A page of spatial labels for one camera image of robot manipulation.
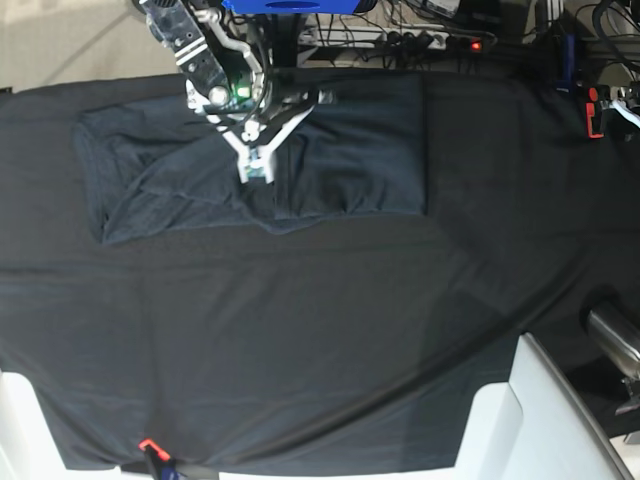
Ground white panel right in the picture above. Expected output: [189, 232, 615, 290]
[454, 334, 633, 480]

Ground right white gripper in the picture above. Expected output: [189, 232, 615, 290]
[207, 88, 336, 160]

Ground blue clamp handle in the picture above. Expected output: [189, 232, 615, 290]
[554, 34, 576, 93]

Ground black table leg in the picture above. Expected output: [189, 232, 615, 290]
[270, 14, 307, 68]

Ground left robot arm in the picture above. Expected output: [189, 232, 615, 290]
[586, 1, 639, 130]

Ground orange black clamp bottom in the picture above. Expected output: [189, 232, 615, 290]
[138, 438, 182, 480]

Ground dark grey T-shirt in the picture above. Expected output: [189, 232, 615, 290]
[72, 71, 427, 244]

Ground orange black clamp right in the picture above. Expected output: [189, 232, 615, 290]
[585, 85, 611, 139]

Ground white panel left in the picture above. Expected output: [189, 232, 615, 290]
[1, 372, 122, 479]

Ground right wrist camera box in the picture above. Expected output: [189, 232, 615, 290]
[237, 151, 275, 184]

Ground white power strip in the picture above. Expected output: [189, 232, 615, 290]
[298, 25, 449, 50]

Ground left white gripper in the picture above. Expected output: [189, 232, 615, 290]
[597, 85, 639, 127]

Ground black table cloth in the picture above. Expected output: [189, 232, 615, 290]
[1, 70, 639, 476]

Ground blue plastic bin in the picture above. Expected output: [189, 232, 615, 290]
[222, 0, 360, 14]

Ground shiny metal pole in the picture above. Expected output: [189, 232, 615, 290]
[584, 301, 639, 380]

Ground orange black clamp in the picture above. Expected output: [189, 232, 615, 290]
[138, 438, 182, 480]
[585, 85, 611, 139]

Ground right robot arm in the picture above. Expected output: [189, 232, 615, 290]
[137, 1, 336, 170]

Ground white panel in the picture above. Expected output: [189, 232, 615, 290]
[454, 334, 633, 480]
[1, 372, 122, 479]

